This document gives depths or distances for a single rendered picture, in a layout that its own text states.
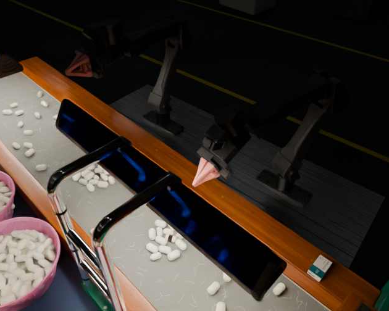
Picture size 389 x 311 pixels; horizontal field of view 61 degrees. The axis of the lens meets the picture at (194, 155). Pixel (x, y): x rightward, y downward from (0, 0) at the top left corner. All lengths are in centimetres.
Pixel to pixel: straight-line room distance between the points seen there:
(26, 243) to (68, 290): 18
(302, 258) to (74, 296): 62
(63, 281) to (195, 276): 37
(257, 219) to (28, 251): 66
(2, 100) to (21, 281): 93
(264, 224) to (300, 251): 12
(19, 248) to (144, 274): 36
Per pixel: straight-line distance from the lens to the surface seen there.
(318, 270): 93
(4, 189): 124
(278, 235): 99
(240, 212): 101
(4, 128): 152
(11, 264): 104
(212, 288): 88
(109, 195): 110
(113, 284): 68
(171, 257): 92
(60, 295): 102
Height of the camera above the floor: 155
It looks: 42 degrees down
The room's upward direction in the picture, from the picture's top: 1 degrees clockwise
